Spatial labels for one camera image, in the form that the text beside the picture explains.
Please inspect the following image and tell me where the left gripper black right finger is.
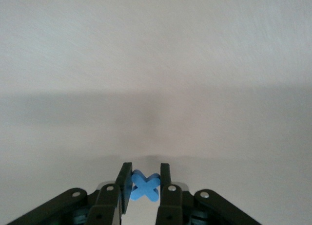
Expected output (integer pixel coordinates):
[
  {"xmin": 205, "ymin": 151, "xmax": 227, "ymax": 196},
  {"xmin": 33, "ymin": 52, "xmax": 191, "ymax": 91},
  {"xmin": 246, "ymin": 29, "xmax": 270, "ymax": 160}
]
[{"xmin": 156, "ymin": 163, "xmax": 263, "ymax": 225}]

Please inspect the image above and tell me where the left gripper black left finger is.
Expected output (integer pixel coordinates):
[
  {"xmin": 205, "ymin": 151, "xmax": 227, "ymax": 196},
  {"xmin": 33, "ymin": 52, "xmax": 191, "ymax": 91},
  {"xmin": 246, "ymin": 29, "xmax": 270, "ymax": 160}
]
[{"xmin": 4, "ymin": 162, "xmax": 134, "ymax": 225}]

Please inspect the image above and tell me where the blue letter x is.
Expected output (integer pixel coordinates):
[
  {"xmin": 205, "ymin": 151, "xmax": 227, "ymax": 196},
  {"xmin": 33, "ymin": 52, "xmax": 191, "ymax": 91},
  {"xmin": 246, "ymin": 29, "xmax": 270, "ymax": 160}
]
[{"xmin": 129, "ymin": 169, "xmax": 162, "ymax": 202}]

